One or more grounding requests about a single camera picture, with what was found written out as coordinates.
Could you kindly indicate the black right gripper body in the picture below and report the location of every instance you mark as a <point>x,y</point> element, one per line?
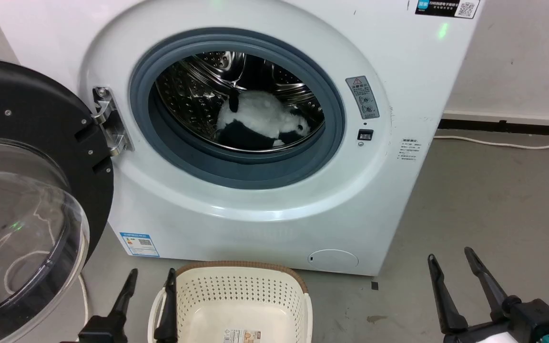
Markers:
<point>532,321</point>

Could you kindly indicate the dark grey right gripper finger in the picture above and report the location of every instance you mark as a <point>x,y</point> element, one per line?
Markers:
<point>486,281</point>
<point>443,297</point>

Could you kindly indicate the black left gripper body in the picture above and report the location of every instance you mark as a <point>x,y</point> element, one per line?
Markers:
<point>100,331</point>

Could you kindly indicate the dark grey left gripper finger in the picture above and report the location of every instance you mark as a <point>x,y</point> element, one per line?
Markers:
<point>169,309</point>
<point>124,297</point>

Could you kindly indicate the cream perforated laundry basket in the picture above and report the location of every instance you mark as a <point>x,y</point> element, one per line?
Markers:
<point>236,290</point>

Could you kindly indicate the paper label sticker in basket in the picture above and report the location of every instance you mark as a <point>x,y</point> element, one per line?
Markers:
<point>241,336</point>

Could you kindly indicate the black and white panda plush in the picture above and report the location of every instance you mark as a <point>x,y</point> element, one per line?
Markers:
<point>255,112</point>

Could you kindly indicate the white front-load washing machine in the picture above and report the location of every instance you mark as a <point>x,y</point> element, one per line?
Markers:
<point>398,71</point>

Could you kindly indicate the blue energy label sticker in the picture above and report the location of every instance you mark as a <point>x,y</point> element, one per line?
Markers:
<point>139,244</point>

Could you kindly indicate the round drain filter cover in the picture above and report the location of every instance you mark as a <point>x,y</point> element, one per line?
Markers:
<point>333,260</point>

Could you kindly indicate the grey rubber door gasket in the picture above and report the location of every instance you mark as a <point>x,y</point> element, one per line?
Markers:
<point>184,162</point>

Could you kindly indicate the small printed text label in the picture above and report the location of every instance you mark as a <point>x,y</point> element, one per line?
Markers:
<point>408,149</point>

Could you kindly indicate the black baseboard strip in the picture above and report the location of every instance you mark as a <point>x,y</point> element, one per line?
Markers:
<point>508,127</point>

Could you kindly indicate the chrome door hinge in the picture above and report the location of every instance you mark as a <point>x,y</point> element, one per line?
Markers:
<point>110,125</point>

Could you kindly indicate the black door latch socket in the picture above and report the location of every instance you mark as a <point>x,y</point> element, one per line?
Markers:
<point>365,135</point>

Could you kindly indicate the grey warning label sticker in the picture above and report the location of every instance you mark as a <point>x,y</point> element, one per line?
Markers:
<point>362,97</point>

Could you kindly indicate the perforated steel washer drum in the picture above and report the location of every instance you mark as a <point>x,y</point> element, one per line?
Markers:
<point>193,90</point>

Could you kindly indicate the open black washer door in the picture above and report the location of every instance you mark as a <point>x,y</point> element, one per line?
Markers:
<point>17,105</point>

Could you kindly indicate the black QR code sticker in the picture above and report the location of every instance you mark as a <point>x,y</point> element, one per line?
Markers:
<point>446,8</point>

